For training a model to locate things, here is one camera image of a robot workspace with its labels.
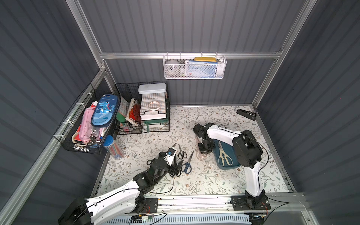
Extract yellow case in basket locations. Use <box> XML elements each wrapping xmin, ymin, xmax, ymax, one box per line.
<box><xmin>194</xmin><ymin>57</ymin><xmax>217</xmax><ymax>62</ymax></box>

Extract white plastic box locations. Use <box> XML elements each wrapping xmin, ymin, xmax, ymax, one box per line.
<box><xmin>138</xmin><ymin>83</ymin><xmax>167</xmax><ymax>95</ymax></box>

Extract pink handled scissors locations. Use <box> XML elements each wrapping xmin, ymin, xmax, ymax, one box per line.
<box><xmin>196</xmin><ymin>136</ymin><xmax>207</xmax><ymax>160</ymax></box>

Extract blue handled scissors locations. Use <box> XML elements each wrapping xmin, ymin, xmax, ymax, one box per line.
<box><xmin>181</xmin><ymin>151</ymin><xmax>194</xmax><ymax>174</ymax></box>

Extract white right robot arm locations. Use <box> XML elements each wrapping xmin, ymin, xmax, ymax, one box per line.
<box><xmin>193</xmin><ymin>123</ymin><xmax>271</xmax><ymax>210</ymax></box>

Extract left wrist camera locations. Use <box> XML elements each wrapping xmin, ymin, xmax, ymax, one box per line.
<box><xmin>164</xmin><ymin>147</ymin><xmax>177</xmax><ymax>166</ymax></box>

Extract blue dinosaur pencil case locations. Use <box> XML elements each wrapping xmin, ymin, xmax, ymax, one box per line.
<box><xmin>91</xmin><ymin>94</ymin><xmax>120</xmax><ymax>128</ymax></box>

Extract black wire side basket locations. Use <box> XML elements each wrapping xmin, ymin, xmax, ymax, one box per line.
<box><xmin>54</xmin><ymin>87</ymin><xmax>121</xmax><ymax>155</ymax></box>

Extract white wire wall basket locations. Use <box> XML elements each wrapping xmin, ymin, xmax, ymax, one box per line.
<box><xmin>163</xmin><ymin>55</ymin><xmax>227</xmax><ymax>80</ymax></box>

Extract teal storage box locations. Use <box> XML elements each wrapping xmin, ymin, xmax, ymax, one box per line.
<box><xmin>213</xmin><ymin>140</ymin><xmax>241</xmax><ymax>170</ymax></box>

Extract white tape roll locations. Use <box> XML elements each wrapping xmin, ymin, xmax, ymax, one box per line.
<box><xmin>164</xmin><ymin>60</ymin><xmax>180</xmax><ymax>77</ymax></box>

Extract black stapler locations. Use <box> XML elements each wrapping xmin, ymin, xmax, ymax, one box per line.
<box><xmin>236</xmin><ymin>109</ymin><xmax>257</xmax><ymax>121</ymax></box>

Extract floral table mat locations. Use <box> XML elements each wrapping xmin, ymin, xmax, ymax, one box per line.
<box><xmin>97</xmin><ymin>106</ymin><xmax>290</xmax><ymax>196</ymax></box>

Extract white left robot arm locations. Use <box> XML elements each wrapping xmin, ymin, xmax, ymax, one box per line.
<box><xmin>58</xmin><ymin>147</ymin><xmax>177</xmax><ymax>225</ymax></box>

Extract small black scissors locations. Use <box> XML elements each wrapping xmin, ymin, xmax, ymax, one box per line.
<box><xmin>178</xmin><ymin>145</ymin><xmax>188</xmax><ymax>159</ymax></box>

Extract yellow handled scissors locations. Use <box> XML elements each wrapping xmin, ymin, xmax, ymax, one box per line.
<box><xmin>218</xmin><ymin>141</ymin><xmax>233</xmax><ymax>167</ymax></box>

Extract colored pencil tube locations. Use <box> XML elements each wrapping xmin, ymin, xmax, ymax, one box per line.
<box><xmin>103</xmin><ymin>135</ymin><xmax>124</xmax><ymax>159</ymax></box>

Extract pink pencil case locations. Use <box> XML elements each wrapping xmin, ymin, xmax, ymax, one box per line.
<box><xmin>79</xmin><ymin>107</ymin><xmax>95</xmax><ymax>142</ymax></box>

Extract black wire desk organizer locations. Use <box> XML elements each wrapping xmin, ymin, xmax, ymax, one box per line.
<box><xmin>112</xmin><ymin>81</ymin><xmax>170</xmax><ymax>135</ymax></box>

